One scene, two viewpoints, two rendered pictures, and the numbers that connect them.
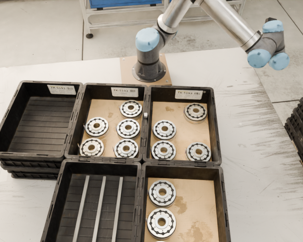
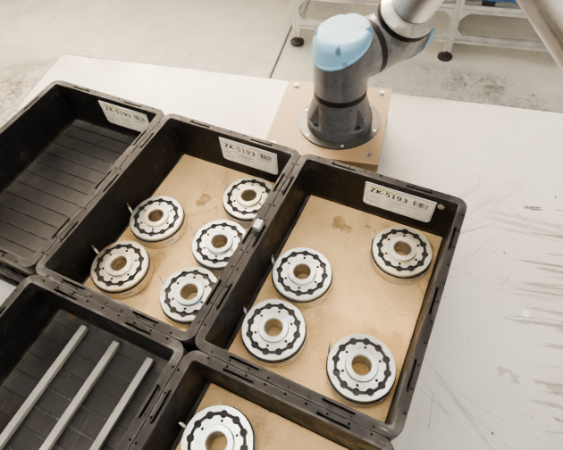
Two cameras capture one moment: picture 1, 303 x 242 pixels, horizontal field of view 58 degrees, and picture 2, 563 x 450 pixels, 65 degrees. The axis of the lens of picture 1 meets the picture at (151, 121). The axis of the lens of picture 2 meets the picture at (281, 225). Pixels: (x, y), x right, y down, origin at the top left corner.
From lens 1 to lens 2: 51 cm
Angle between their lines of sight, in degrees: 16
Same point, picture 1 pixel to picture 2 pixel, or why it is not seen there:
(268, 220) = not seen: outside the picture
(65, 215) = not seen: outside the picture
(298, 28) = not seen: outside the picture
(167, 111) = (332, 229)
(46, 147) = (46, 232)
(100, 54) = (303, 78)
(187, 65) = (443, 131)
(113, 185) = (127, 370)
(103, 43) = not seen: hidden behind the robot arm
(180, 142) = (329, 319)
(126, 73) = (287, 117)
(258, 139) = not seen: outside the picture
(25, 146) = (11, 217)
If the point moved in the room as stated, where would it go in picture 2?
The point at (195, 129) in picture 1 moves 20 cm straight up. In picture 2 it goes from (382, 295) to (402, 231)
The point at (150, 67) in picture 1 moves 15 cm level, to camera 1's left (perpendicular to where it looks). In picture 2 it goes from (337, 113) to (273, 99)
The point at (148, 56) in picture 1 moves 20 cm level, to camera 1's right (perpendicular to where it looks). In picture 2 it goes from (333, 86) to (433, 106)
